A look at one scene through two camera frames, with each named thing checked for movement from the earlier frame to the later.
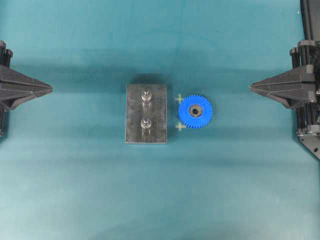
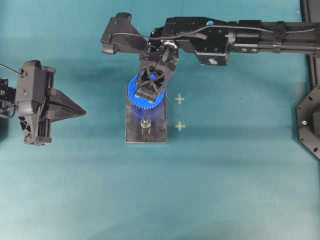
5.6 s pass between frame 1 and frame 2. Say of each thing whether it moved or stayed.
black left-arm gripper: moved
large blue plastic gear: moved
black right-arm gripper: moved
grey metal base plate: stayed
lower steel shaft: stayed
